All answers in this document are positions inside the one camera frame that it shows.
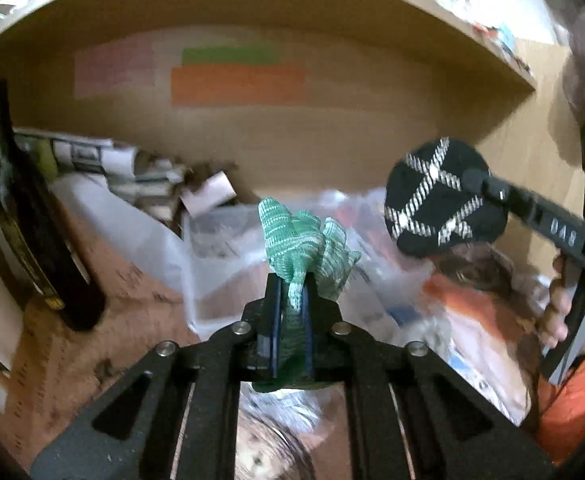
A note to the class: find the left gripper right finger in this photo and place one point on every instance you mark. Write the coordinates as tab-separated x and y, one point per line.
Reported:
410	416

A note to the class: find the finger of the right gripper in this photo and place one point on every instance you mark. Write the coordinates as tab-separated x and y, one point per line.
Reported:
496	191

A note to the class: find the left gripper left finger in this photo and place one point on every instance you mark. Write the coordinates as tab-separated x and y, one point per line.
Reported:
173	415

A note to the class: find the black white plaid pouch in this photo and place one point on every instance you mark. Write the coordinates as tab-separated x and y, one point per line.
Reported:
427	211

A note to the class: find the green knitted cloth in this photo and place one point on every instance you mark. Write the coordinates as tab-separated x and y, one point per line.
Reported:
299	245

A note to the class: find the person's right hand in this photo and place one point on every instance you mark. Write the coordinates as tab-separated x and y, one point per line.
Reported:
552	328

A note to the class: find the orange printed plastic bag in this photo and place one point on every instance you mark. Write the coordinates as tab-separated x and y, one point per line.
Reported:
461	304

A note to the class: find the clear plastic box lid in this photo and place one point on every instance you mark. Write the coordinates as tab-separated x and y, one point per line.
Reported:
143	241

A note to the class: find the dark glass bottle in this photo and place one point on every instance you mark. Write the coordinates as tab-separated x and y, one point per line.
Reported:
30	220

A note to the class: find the small white card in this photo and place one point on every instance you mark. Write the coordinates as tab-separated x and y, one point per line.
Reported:
213	192

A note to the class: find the stack of newspapers and magazines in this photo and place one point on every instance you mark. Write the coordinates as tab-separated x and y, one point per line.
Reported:
148	182

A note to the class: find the wooden shelf unit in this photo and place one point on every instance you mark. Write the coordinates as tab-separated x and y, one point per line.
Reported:
383	76

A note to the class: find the orange sticky note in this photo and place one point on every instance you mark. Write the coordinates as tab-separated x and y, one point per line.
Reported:
237	84

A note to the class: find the green sticky note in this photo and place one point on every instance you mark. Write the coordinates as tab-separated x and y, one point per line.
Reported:
252	55

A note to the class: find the pink sticky note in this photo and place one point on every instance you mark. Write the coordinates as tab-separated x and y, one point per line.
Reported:
122	63

